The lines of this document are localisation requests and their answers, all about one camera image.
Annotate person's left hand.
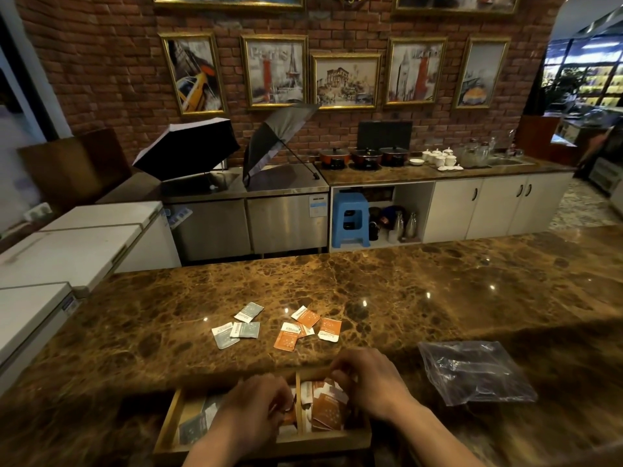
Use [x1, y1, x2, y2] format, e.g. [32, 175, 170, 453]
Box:
[217, 374, 296, 448]

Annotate black screen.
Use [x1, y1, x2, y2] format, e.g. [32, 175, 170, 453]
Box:
[357, 120, 414, 152]

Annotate glass jars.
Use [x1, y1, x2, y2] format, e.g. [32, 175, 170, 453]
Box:
[459, 140, 493, 169]

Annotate framed red tower painting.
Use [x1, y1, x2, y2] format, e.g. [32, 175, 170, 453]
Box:
[241, 34, 309, 110]

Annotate black kettle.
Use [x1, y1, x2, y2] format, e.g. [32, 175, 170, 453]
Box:
[368, 206, 390, 242]

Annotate wooden divided box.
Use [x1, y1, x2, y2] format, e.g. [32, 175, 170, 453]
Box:
[153, 367, 373, 465]

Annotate stack of orange sachets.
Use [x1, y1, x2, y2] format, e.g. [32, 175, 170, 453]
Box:
[280, 379, 352, 432]

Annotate person's right hand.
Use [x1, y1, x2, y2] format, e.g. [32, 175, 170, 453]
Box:
[328, 348, 415, 424]

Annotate framed building painting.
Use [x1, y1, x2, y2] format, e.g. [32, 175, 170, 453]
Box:
[311, 52, 383, 111]

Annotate person's right forearm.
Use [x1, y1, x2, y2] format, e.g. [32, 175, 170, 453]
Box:
[385, 397, 487, 467]

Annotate blue plastic stool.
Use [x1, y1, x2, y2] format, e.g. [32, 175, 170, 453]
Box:
[332, 192, 372, 249]

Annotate lit display shelves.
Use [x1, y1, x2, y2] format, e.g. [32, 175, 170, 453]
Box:
[578, 62, 623, 110]

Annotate grey open umbrella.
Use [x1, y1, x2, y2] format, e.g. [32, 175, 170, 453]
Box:
[242, 103, 322, 188]

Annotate white chest freezer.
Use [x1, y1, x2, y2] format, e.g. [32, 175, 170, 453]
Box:
[0, 201, 182, 298]
[0, 282, 79, 395]

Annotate green plant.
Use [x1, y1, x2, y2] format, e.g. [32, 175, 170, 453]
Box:
[544, 68, 581, 113]

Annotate white cabinet with brown counter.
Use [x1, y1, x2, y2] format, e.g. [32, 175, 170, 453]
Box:
[316, 157, 576, 249]

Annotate framed pale car painting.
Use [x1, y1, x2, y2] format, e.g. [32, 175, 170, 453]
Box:
[452, 36, 512, 111]

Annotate clear plastic bag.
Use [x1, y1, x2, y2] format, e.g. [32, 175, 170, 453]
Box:
[418, 341, 538, 407]

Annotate stainless steel counter fridge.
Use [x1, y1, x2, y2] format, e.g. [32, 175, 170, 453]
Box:
[162, 162, 331, 261]

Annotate steel sink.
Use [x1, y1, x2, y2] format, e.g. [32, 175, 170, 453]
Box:
[489, 154, 534, 167]

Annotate person's left forearm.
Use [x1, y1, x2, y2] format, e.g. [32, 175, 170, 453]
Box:
[182, 427, 276, 467]

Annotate framed taxi painting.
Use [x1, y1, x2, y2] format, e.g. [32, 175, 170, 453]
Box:
[160, 33, 228, 117]

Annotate framed clock tower painting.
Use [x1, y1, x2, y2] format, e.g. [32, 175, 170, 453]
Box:
[384, 36, 448, 108]

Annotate white teapot set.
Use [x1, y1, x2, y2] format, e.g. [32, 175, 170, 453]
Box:
[421, 147, 464, 172]

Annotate black open umbrella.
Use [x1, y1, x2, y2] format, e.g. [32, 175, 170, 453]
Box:
[132, 117, 240, 182]

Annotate red cooking pot with lid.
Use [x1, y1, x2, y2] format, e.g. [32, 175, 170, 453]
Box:
[351, 148, 383, 170]
[380, 146, 410, 167]
[319, 147, 351, 170]

